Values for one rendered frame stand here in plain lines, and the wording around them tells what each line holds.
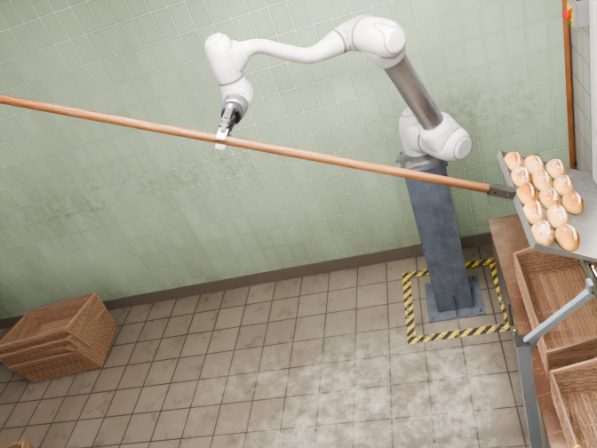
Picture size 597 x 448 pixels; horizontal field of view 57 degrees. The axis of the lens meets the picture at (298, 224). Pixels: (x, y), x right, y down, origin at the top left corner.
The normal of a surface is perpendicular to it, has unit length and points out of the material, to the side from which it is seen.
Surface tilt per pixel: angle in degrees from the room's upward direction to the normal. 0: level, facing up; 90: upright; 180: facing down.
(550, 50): 90
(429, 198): 90
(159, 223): 90
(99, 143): 90
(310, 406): 0
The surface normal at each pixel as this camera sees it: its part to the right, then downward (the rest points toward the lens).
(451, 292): -0.10, 0.61
